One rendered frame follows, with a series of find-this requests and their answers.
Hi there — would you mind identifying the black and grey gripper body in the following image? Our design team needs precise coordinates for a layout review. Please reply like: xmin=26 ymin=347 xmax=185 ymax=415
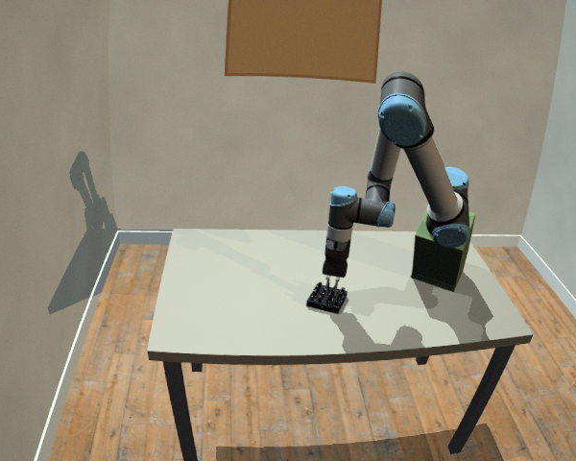
xmin=323 ymin=225 xmax=352 ymax=278

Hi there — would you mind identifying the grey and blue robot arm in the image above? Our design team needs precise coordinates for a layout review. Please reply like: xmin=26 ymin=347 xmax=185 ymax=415
xmin=328 ymin=71 xmax=470 ymax=248

